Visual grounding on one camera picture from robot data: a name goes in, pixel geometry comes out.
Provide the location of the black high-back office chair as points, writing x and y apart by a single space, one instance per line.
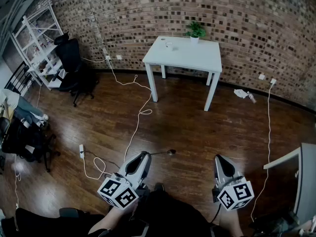
70 58

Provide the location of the white table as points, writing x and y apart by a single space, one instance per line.
187 54

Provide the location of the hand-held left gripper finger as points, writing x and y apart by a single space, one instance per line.
123 168
146 165

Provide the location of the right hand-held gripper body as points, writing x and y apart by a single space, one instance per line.
237 195

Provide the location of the person's black shoe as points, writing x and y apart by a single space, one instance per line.
159 187

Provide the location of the black electronic device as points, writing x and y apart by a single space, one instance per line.
276 225

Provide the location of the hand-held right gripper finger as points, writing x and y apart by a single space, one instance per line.
235 173
217 169

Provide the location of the crumpled white tissue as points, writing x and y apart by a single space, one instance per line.
240 93

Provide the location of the person's right forearm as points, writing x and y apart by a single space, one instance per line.
229 222

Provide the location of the white power strip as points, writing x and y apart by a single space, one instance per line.
81 150

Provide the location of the black swivel chair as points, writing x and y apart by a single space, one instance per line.
22 142

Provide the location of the person's black clothing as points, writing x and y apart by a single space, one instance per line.
172 213

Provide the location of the small bottle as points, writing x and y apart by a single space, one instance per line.
252 98

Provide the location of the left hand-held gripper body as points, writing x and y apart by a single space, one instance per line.
118 194

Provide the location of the person's left forearm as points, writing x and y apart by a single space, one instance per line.
111 218

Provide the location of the white metal shelf rack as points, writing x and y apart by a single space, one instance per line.
37 55

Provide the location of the green potted plant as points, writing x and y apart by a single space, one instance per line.
196 32

